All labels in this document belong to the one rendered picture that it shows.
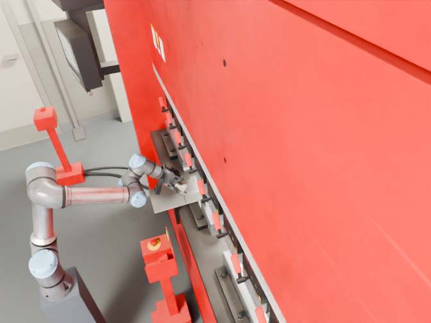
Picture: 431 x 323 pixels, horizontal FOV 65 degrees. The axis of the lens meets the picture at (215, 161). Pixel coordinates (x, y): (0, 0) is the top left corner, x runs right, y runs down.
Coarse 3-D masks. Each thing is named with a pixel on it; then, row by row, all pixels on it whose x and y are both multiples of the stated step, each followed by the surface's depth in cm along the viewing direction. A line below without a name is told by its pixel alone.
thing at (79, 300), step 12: (72, 276) 173; (72, 288) 167; (84, 288) 182; (60, 300) 163; (72, 300) 165; (84, 300) 172; (48, 312) 163; (60, 312) 166; (72, 312) 170; (84, 312) 174; (96, 312) 195
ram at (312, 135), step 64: (192, 0) 95; (256, 0) 58; (192, 64) 114; (256, 64) 65; (320, 64) 45; (384, 64) 34; (192, 128) 144; (256, 128) 73; (320, 128) 49; (384, 128) 37; (256, 192) 84; (320, 192) 53; (384, 192) 39; (256, 256) 99; (320, 256) 59; (384, 256) 42; (320, 320) 66; (384, 320) 46
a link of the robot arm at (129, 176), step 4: (128, 172) 163; (132, 172) 163; (124, 176) 164; (128, 176) 163; (132, 176) 163; (136, 176) 163; (140, 176) 165; (120, 180) 165; (124, 180) 163; (128, 180) 161; (132, 180) 161; (136, 180) 161; (120, 184) 164; (124, 184) 162; (128, 184) 159
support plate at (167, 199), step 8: (152, 192) 185; (160, 192) 184; (168, 192) 184; (176, 192) 184; (152, 200) 180; (160, 200) 180; (168, 200) 180; (176, 200) 179; (184, 200) 179; (192, 200) 179; (200, 200) 180; (160, 208) 175; (168, 208) 175
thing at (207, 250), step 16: (160, 144) 240; (160, 160) 226; (176, 160) 225; (192, 224) 182; (192, 240) 174; (208, 240) 173; (224, 240) 173; (208, 256) 166; (208, 272) 159; (208, 288) 153; (224, 304) 146; (224, 320) 141
